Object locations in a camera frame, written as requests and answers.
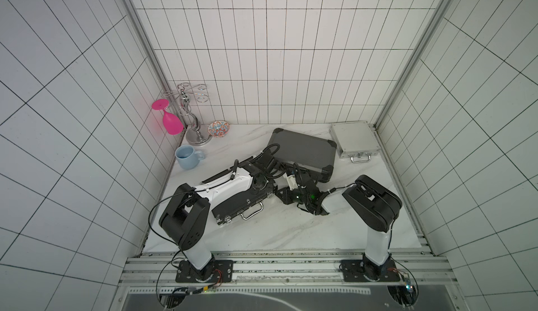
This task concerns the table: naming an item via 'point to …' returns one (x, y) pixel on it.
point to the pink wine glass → (171, 125)
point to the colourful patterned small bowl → (218, 129)
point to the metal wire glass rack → (195, 136)
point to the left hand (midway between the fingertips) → (261, 192)
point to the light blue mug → (188, 158)
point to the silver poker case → (355, 140)
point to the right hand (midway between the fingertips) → (277, 187)
